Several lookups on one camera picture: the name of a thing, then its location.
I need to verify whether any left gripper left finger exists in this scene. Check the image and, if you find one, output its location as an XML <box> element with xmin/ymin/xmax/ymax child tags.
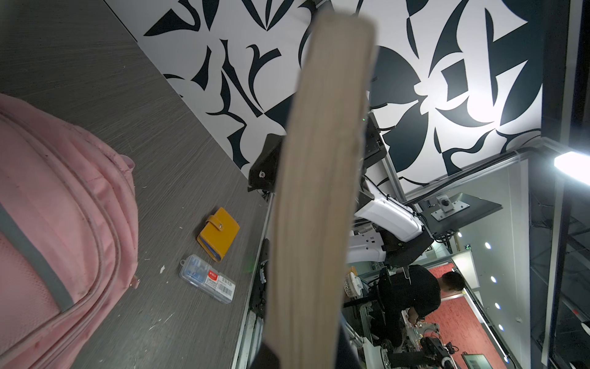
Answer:
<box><xmin>248</xmin><ymin>341</ymin><xmax>281</xmax><ymax>369</ymax></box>

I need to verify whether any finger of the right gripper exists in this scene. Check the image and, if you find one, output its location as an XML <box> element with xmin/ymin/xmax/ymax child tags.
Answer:
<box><xmin>247</xmin><ymin>134</ymin><xmax>284</xmax><ymax>192</ymax></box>

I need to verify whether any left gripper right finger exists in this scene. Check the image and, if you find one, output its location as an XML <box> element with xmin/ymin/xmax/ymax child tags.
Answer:
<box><xmin>335</xmin><ymin>327</ymin><xmax>361</xmax><ymax>369</ymax></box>

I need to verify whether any dark blue notebook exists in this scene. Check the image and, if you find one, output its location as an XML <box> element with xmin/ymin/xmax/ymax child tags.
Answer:
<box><xmin>264</xmin><ymin>11</ymin><xmax>376</xmax><ymax>368</ymax></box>

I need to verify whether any pink student backpack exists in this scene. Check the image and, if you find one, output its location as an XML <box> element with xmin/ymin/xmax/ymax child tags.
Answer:
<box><xmin>1</xmin><ymin>95</ymin><xmax>138</xmax><ymax>368</ymax></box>

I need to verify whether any person in black shirt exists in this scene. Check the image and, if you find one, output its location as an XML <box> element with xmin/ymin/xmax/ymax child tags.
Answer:
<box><xmin>371</xmin><ymin>264</ymin><xmax>466</xmax><ymax>347</ymax></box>

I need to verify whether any clear pen refill box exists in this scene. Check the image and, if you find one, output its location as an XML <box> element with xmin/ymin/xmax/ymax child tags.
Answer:
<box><xmin>179</xmin><ymin>255</ymin><xmax>236</xmax><ymax>304</ymax></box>

